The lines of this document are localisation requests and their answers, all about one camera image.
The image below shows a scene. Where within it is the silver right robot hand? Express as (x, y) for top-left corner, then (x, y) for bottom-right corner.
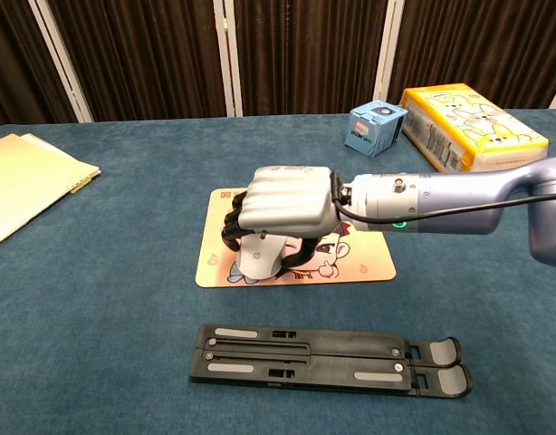
(220, 165), (354, 270)

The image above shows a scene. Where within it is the yellow cartoon girl mouse pad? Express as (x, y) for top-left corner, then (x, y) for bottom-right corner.
(195, 188), (398, 288)

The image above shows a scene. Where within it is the small blue cardboard box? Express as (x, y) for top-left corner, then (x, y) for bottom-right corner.
(344, 101), (408, 159)

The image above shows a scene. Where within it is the dark brown folding screen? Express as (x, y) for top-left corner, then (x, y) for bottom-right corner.
(0, 0), (556, 131)

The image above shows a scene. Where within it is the black folding laptop stand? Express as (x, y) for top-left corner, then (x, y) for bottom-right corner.
(188, 323), (474, 399)

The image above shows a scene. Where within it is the yellow tissue pack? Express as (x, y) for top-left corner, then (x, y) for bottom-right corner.
(400, 82), (550, 174)

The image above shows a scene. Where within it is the pale yellow paper folder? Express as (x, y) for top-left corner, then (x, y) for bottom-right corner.
(0, 132), (102, 251)

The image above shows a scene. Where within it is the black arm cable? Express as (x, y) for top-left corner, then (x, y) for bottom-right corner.
(333, 191), (556, 225)

